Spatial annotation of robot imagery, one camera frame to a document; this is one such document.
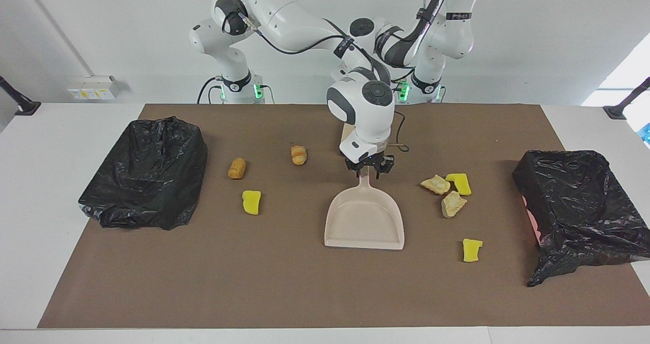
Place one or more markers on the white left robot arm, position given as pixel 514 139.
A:
pixel 457 34

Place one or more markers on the brown bread roll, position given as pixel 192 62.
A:
pixel 237 168

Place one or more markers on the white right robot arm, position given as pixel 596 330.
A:
pixel 284 13

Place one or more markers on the striped croissant bread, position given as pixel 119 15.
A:
pixel 299 155

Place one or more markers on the yellow sponge piece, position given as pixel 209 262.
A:
pixel 461 184
pixel 252 202
pixel 472 250

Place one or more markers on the blue object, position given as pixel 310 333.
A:
pixel 646 133

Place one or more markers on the black clamp stand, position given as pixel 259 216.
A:
pixel 617 111
pixel 23 105

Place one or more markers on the beige hand brush black bristles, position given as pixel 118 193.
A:
pixel 347 132

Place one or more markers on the white wall socket box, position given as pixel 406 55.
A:
pixel 94 87

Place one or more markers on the beige foam chunk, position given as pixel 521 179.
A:
pixel 435 184
pixel 452 204

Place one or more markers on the beige plastic dustpan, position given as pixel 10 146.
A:
pixel 363 222

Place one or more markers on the pink plastic bin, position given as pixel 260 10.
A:
pixel 531 217

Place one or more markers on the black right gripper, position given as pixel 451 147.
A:
pixel 370 162

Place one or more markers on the black bag lining pink bin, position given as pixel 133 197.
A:
pixel 584 207

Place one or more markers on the right black garbage bag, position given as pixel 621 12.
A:
pixel 127 196

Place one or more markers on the brown table mat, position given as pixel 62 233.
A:
pixel 304 283

